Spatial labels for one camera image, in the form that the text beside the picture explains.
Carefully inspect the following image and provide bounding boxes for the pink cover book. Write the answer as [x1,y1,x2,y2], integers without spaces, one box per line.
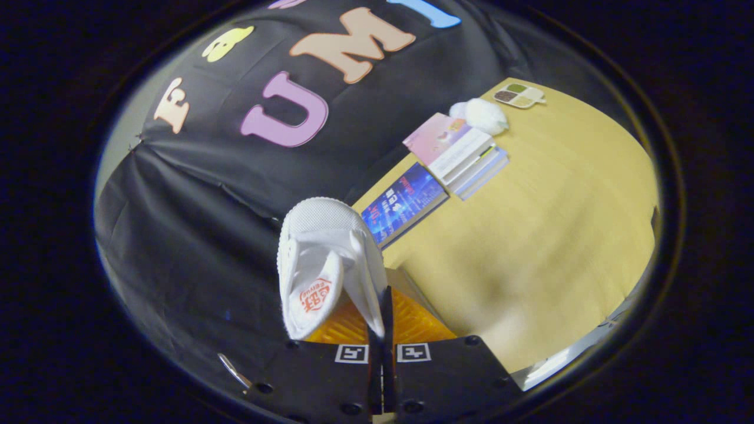
[403,112,472,167]

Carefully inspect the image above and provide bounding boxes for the black backdrop cloth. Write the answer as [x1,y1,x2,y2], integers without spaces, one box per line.
[93,0,596,407]

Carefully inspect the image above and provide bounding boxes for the white canvas shoe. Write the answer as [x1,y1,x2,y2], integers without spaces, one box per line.
[276,197,389,342]

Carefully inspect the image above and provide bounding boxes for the brown cardboard storage box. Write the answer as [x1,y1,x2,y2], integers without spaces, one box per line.
[385,266,449,330]

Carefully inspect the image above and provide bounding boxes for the grey-blue book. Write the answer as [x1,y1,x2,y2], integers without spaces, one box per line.
[455,148,511,201]

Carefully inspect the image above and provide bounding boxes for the white fluffy puff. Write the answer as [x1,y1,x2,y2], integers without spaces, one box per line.
[448,98,510,137]

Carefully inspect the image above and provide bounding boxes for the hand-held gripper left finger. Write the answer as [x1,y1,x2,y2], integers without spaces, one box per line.
[246,294,385,423]

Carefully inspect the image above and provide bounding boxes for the small compartment palette tray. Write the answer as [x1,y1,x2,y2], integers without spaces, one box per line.
[492,83,547,110]

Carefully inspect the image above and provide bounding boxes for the thin white book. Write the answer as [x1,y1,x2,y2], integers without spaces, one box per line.
[445,143,502,190]

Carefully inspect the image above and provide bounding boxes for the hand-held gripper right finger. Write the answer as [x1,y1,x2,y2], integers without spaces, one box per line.
[381,286,526,422]

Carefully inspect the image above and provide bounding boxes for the blue cover book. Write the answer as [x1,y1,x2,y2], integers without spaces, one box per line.
[361,162,450,250]

